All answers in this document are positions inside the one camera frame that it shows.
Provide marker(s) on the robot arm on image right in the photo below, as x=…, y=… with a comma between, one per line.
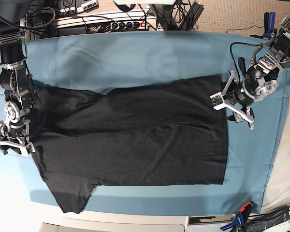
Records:
x=267, y=63

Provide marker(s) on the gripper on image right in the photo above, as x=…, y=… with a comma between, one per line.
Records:
x=241, y=93

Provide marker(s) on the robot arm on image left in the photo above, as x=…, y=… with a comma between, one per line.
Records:
x=16, y=82

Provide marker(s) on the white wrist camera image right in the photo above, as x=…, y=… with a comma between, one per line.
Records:
x=218, y=101

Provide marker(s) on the black plastic bag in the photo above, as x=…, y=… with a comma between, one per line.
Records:
x=261, y=223

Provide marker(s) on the blue orange clamp bottom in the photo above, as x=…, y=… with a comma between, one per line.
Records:
x=239, y=221

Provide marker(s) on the blue black clamp top right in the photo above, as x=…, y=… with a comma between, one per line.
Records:
x=269, y=26

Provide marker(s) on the dark grey T-shirt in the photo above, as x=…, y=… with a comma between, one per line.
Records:
x=156, y=135

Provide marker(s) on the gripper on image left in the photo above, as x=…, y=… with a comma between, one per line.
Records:
x=16, y=136

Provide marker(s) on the teal table cloth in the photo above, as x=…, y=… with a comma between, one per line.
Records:
x=102, y=62

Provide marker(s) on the white power strip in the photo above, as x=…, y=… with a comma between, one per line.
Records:
x=117, y=21

